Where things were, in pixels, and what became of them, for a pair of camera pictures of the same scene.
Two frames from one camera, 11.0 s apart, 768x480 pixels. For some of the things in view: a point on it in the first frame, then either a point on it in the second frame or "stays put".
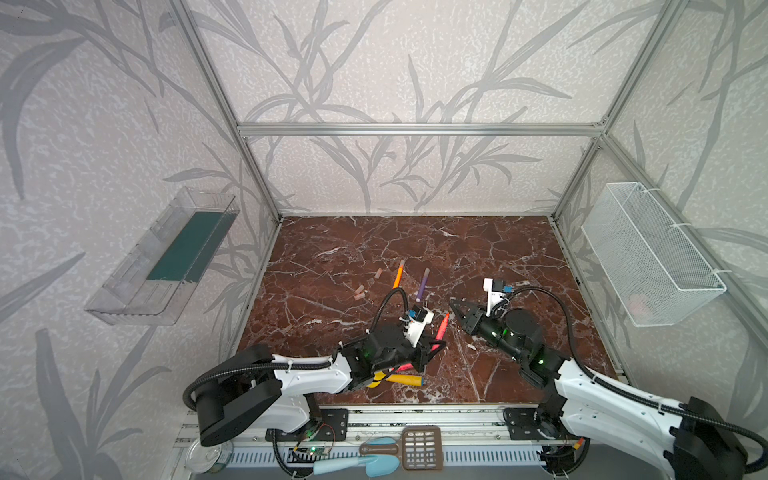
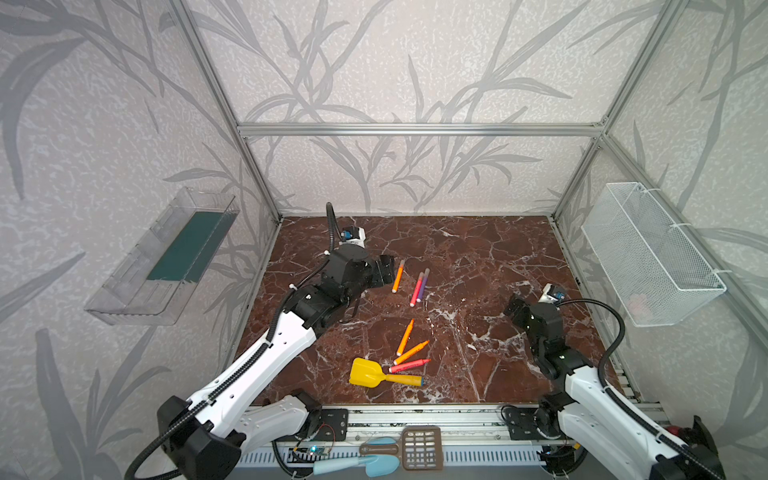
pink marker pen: (441, 331) → (416, 290)
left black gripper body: (424, 347) → (383, 270)
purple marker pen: (423, 285) stays put
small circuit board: (318, 450) stays put
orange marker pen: (399, 276) stays put
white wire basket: (657, 277) stays put
